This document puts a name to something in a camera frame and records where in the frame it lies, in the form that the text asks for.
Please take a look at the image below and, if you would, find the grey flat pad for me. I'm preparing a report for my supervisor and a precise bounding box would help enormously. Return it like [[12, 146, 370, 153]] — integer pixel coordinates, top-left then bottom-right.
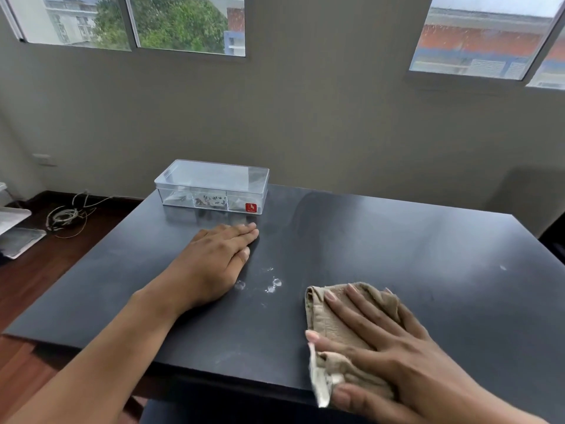
[[0, 228, 47, 260]]

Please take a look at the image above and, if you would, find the person's left forearm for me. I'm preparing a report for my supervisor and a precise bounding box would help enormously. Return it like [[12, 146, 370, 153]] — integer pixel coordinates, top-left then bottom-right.
[[0, 278, 191, 424]]

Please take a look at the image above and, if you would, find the person's left hand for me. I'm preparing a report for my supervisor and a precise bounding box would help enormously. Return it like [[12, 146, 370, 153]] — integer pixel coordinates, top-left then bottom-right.
[[164, 223, 260, 312]]

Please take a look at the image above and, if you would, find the person's right hand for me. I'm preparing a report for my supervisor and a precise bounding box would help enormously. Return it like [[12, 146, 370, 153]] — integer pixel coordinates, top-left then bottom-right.
[[305, 283, 497, 424]]

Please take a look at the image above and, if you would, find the small printed paper card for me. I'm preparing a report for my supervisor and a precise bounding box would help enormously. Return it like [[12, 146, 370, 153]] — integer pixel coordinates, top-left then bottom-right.
[[193, 194, 228, 209]]

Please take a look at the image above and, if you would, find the wide sliding window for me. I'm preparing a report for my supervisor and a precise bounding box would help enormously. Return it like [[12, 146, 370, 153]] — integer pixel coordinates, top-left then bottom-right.
[[0, 0, 247, 58]]

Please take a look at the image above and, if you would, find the angled corner window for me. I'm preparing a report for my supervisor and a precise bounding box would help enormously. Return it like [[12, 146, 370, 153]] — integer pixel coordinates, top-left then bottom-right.
[[406, 0, 565, 91]]

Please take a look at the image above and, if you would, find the green tree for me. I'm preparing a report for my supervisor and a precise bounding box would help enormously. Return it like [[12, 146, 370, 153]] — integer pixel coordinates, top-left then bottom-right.
[[94, 0, 228, 54]]

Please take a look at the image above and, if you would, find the tangled beige cable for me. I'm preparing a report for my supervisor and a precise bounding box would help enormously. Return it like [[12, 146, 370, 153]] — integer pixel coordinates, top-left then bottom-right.
[[45, 190, 116, 240]]

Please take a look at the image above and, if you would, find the person's right forearm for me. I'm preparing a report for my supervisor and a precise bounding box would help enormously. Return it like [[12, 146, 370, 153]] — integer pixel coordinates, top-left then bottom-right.
[[441, 386, 550, 424]]

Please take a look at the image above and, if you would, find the beige cleaning cloth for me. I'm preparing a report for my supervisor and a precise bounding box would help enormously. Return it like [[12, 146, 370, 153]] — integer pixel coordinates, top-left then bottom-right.
[[305, 282, 406, 409]]

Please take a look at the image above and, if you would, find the clear plastic lidded box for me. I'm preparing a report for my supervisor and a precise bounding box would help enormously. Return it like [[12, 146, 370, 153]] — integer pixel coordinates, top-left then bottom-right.
[[154, 159, 270, 216]]

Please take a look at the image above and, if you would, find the white plastic tray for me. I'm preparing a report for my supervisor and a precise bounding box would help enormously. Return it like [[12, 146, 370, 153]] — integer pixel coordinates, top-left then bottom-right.
[[0, 206, 33, 237]]

